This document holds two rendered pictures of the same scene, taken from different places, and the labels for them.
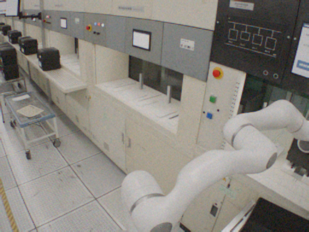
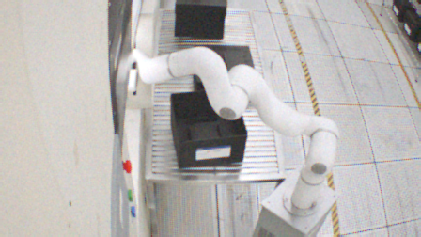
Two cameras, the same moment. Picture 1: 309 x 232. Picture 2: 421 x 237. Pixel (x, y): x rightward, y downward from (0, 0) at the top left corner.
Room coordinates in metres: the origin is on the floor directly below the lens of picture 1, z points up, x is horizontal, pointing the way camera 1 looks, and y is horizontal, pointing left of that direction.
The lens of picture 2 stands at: (1.64, 0.42, 2.44)
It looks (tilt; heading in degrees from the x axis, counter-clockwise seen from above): 46 degrees down; 219
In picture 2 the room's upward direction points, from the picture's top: 5 degrees clockwise
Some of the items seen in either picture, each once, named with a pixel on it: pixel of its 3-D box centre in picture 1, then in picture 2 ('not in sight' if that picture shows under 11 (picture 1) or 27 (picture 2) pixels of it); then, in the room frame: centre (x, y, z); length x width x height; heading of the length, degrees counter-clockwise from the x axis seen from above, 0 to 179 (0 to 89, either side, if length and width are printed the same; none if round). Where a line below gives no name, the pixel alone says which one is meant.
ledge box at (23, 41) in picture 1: (29, 46); not in sight; (3.65, 2.40, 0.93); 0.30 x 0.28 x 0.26; 48
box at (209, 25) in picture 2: not in sight; (201, 8); (-0.12, -1.14, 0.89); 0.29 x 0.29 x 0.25; 40
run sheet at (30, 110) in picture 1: (29, 110); not in sight; (2.16, 1.54, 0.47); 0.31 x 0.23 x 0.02; 66
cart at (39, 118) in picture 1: (31, 120); not in sight; (2.31, 1.65, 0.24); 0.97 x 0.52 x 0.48; 47
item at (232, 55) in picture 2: not in sight; (224, 67); (0.14, -0.73, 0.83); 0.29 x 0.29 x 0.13; 47
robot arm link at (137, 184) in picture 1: (142, 208); (319, 161); (0.49, 0.03, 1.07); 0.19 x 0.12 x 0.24; 25
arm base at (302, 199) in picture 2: not in sight; (307, 187); (0.46, 0.02, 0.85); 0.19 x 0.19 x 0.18
